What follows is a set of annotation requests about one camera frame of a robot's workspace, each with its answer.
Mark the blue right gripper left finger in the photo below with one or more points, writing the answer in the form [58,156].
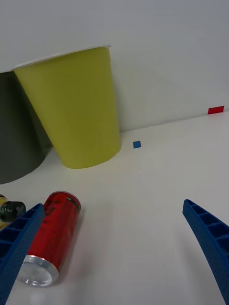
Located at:
[16,243]

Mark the yellow label plastic bottle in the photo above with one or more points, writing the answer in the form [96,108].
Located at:
[9,209]

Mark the yellow-green plastic waste bin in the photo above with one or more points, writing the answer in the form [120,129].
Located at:
[76,107]

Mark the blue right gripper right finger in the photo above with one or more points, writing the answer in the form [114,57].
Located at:
[212,243]

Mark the red drink can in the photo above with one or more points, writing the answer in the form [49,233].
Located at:
[52,238]

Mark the grey plastic waste bin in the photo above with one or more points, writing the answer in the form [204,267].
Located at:
[16,128]

